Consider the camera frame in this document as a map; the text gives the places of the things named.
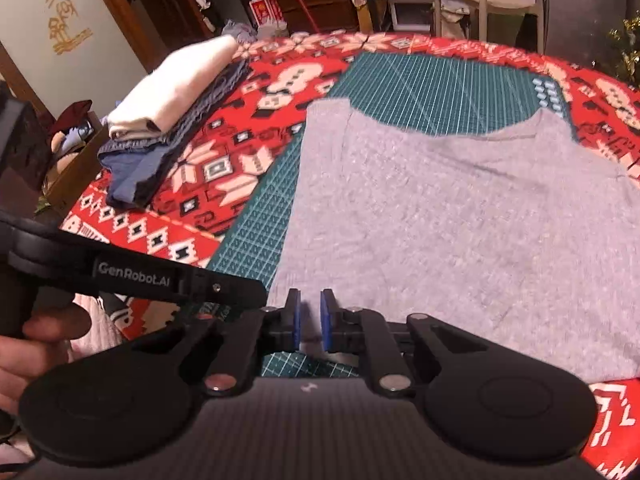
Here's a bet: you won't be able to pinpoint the red white carton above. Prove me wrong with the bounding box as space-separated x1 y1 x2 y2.
249 0 286 28

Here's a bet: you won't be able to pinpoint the brown wooden drawer cabinet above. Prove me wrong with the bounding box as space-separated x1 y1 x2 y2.
265 0 388 36

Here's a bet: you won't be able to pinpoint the cream folded garment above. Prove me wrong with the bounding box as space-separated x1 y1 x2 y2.
106 35 240 141

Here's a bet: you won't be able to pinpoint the wooden box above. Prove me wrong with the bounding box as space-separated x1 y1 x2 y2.
42 112 111 218

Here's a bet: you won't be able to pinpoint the person's left hand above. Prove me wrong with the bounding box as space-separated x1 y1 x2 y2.
0 304 94 413

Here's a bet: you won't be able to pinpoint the white canvas bag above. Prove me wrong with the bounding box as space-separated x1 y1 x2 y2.
440 0 473 26

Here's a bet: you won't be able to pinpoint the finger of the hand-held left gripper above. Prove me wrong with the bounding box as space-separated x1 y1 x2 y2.
184 269 269 312

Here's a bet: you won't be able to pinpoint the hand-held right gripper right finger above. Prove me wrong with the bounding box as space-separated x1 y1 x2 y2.
320 288 489 397

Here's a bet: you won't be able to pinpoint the pink quilted garment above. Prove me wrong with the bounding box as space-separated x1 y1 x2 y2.
70 294 123 361

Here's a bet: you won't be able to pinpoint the blue folded garment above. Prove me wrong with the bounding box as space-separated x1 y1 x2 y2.
97 137 173 209

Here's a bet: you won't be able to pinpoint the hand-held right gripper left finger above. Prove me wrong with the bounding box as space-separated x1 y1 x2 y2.
129 287 302 397

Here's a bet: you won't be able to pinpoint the grey polo shirt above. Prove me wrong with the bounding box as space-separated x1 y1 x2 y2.
267 99 640 383

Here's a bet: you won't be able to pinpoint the grey refrigerator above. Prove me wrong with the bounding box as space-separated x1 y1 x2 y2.
545 0 633 53

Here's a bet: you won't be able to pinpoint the red patterned blanket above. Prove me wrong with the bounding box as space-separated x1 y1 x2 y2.
60 31 640 480

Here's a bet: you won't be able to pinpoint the green cutting mat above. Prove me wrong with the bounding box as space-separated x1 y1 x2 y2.
207 51 576 378

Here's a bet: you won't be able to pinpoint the white plastic bags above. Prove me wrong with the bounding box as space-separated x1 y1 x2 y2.
222 19 258 43

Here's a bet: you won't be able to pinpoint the small decorated fir tree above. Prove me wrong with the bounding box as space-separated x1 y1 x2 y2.
607 15 640 83

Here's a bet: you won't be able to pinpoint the plush toy with red hat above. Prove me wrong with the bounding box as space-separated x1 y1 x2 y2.
47 100 98 176

